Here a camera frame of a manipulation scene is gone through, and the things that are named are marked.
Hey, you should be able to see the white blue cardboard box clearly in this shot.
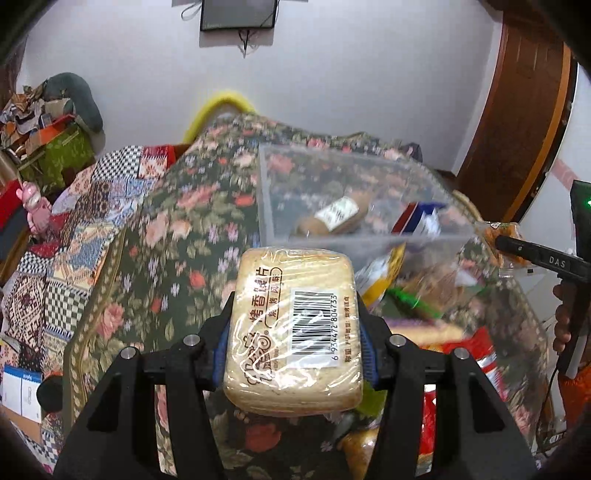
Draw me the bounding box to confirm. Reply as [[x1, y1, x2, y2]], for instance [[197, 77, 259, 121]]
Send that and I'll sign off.
[[0, 364, 45, 424]]

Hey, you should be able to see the brown snack with white label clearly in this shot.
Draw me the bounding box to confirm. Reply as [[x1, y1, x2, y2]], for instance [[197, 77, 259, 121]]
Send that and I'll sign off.
[[295, 195, 372, 238]]

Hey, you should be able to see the red snack packet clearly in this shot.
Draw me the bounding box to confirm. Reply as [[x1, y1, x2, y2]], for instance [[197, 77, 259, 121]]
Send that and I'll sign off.
[[416, 326, 503, 480]]

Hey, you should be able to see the clear packet of brown snacks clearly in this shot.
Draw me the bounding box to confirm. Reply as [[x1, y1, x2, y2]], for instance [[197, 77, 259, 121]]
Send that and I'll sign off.
[[402, 265, 472, 310]]

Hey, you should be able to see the pink toy figure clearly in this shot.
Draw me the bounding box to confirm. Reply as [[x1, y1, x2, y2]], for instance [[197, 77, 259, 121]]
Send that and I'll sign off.
[[16, 181, 52, 238]]

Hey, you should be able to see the black round object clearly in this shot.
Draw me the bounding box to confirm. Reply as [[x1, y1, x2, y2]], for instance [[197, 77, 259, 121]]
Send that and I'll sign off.
[[37, 374, 66, 414]]

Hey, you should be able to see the orange red box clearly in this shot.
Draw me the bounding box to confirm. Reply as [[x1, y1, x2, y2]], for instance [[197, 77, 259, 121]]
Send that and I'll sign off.
[[32, 114, 77, 147]]

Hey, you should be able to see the person's right hand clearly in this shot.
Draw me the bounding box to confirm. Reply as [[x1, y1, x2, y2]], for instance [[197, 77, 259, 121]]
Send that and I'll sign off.
[[553, 282, 578, 354]]

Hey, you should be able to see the yellow snack packet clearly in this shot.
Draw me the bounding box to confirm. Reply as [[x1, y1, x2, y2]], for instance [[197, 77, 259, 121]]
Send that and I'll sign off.
[[358, 244, 408, 310]]

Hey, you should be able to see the black monitor cable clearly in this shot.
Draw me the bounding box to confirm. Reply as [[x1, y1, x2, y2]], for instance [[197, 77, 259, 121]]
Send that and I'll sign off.
[[235, 28, 257, 57]]

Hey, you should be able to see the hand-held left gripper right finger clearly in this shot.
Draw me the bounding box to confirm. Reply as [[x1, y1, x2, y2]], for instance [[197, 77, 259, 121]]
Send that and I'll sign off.
[[353, 296, 539, 480]]

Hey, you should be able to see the grey plush pillow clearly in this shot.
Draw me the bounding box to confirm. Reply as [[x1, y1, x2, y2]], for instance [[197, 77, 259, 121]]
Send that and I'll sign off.
[[44, 72, 105, 134]]

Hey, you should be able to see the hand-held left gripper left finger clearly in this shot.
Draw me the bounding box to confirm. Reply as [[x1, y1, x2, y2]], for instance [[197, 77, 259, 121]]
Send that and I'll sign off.
[[53, 292, 237, 480]]

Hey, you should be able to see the pile of patterned cloth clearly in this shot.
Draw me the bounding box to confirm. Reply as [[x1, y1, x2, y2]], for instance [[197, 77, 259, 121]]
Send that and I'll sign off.
[[0, 80, 75, 149]]

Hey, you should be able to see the orange snack packet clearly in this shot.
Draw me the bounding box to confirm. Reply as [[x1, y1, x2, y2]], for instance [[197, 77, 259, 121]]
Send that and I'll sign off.
[[342, 427, 386, 480]]

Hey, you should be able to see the yellow foam tube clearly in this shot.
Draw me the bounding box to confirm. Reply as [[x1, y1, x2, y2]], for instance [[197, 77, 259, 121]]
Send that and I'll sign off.
[[182, 90, 257, 144]]

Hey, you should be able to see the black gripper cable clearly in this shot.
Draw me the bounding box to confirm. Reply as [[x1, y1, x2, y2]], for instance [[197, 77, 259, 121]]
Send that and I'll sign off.
[[538, 367, 562, 457]]

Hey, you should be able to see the green patterned bag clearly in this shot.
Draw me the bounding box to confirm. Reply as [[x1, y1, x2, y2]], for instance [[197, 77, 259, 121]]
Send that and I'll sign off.
[[18, 122, 96, 195]]

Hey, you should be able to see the floral blanket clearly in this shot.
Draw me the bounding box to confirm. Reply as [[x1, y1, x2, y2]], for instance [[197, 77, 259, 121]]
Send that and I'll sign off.
[[60, 113, 555, 480]]

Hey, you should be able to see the green snack packet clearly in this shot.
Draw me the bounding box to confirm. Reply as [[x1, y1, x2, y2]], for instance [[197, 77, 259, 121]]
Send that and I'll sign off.
[[387, 285, 446, 320]]

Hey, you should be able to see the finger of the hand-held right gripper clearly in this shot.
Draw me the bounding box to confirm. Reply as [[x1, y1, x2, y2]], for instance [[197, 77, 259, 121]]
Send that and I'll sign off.
[[495, 233, 590, 278]]

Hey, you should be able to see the small black monitor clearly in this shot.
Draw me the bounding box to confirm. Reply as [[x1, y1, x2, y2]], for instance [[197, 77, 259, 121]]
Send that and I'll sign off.
[[199, 0, 278, 32]]

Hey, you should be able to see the clear plastic container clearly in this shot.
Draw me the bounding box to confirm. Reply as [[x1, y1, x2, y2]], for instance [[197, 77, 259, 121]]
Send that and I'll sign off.
[[257, 142, 481, 245]]

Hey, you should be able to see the person's orange clothing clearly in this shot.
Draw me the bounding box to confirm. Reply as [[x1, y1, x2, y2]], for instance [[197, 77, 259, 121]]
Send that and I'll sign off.
[[558, 368, 591, 426]]

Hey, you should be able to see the toast slices packet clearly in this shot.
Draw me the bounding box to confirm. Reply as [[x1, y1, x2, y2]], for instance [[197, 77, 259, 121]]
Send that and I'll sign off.
[[223, 247, 365, 416]]

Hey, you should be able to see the blue white snack packet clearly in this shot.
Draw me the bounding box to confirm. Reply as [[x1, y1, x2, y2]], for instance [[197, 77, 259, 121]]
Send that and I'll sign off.
[[392, 202, 455, 236]]

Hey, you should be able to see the patchwork quilt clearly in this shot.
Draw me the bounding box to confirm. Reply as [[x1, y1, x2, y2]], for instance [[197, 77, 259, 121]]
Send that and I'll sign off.
[[0, 145, 177, 474]]

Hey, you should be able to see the wooden door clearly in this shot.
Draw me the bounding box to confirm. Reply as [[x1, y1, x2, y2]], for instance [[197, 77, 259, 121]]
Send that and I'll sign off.
[[455, 0, 578, 223]]

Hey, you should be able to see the clear packet of orange snacks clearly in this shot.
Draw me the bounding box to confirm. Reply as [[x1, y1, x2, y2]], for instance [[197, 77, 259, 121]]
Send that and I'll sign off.
[[475, 220, 525, 278]]

